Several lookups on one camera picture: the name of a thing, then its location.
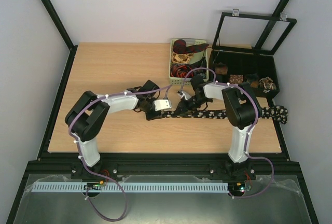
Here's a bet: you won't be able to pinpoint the black tie storage box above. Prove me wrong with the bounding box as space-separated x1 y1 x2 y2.
209 51 280 99

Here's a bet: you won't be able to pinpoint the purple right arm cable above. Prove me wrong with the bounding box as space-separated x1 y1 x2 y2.
178 67 275 200

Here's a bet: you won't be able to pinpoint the black frame post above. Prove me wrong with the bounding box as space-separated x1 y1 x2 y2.
254 0 290 49
26 0 75 51

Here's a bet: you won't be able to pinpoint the light blue slotted cable duct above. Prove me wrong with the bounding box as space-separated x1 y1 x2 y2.
31 182 229 193

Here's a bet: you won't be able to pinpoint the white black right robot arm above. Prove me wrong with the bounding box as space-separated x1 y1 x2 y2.
174 75 262 178

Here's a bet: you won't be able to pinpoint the black left frame post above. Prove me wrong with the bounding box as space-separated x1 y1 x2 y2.
26 0 75 51

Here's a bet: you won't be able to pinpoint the black white floral tie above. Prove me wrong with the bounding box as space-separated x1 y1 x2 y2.
161 106 288 124

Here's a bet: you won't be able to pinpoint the red dotted rolled tie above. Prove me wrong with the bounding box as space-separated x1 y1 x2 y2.
229 75 244 84

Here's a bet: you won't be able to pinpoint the red navy striped tie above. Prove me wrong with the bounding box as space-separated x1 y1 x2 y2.
170 63 193 78

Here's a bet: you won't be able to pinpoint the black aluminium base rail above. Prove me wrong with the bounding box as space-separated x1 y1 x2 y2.
23 153 303 181

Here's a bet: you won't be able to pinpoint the brown patterned rolled tie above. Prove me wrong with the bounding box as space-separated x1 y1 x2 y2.
259 77 277 90

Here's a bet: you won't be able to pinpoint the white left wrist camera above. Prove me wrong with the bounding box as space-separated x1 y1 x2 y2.
154 99 172 111

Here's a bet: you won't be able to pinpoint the light green plastic basket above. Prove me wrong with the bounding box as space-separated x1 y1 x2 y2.
168 38 210 85

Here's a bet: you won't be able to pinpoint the dark red rolled tie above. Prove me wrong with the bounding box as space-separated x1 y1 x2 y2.
173 39 209 54

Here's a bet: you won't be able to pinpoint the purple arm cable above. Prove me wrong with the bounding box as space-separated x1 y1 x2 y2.
178 67 275 200
67 84 173 221

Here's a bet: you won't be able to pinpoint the black right frame post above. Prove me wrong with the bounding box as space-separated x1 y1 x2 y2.
254 0 290 49

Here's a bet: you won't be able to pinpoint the beige patterned tie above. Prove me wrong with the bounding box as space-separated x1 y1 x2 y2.
171 53 194 64

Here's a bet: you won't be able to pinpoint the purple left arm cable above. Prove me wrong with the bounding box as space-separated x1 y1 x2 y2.
67 84 173 221

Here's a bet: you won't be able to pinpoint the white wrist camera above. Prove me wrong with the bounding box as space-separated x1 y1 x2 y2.
154 99 172 111
177 91 191 101

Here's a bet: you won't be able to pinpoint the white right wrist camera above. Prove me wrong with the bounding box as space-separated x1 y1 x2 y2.
177 91 191 101

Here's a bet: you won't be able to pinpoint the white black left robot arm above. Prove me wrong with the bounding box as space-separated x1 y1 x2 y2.
65 80 172 167

